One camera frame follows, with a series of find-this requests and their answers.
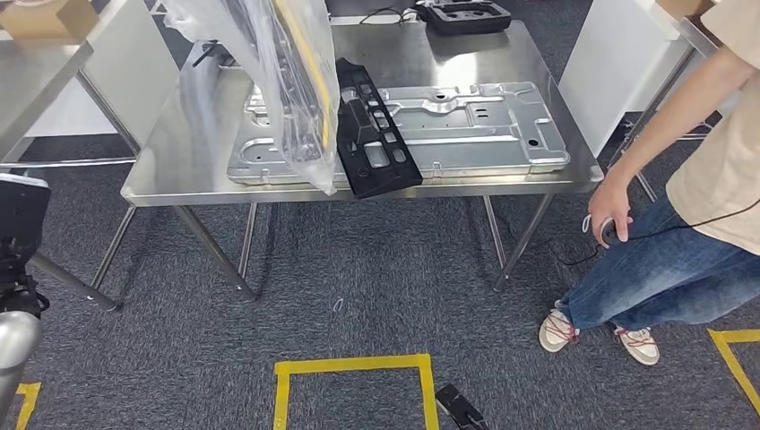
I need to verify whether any black plastic panel part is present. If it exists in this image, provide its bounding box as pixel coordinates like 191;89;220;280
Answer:
335;57;424;200

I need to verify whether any stainless steel workbench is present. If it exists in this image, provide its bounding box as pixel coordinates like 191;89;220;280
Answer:
89;19;606;302

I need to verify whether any aluminium fixture plate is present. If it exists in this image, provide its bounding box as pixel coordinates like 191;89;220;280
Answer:
226;81;572;187

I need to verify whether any clear plastic bag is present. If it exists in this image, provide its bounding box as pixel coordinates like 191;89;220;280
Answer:
159;0;341;196

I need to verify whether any black foam case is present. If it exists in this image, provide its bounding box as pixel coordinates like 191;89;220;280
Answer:
415;0;513;36

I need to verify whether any person's hand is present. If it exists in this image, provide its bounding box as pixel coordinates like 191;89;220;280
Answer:
587;172;635;249

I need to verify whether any person's leg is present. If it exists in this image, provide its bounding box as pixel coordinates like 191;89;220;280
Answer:
557;194;760;332
608;308;713;335

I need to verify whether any person's torso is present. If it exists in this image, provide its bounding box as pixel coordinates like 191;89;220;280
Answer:
664;0;760;257

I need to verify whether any brown cardboard box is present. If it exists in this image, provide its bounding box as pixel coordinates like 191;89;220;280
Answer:
0;0;100;44
654;0;718;19

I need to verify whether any stainless steel side table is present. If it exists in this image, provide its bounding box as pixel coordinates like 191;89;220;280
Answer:
0;38;143;313

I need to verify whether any black looped cable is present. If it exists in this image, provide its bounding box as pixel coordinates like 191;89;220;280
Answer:
358;5;419;26

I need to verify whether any black handheld button switch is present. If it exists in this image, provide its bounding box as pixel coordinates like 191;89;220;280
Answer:
598;217;622;249

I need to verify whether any black switch cable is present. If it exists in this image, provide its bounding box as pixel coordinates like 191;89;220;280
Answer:
547;198;760;268

